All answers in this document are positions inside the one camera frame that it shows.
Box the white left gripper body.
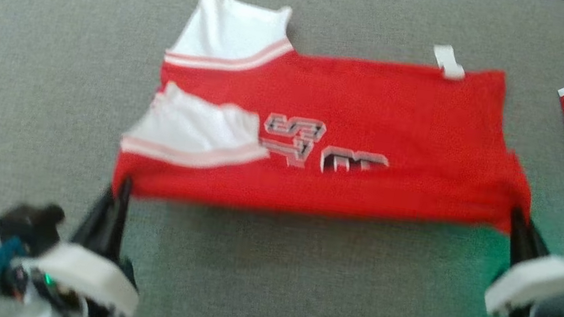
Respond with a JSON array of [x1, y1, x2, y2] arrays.
[[6, 236, 146, 317]]

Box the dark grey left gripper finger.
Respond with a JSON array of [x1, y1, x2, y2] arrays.
[[70, 184, 119, 254], [105, 175, 135, 262]]

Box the red jersey with white sleeves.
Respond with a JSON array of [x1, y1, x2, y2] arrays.
[[109, 0, 558, 257]]

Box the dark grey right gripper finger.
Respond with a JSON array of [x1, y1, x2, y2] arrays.
[[518, 217, 553, 266], [502, 207, 535, 272]]

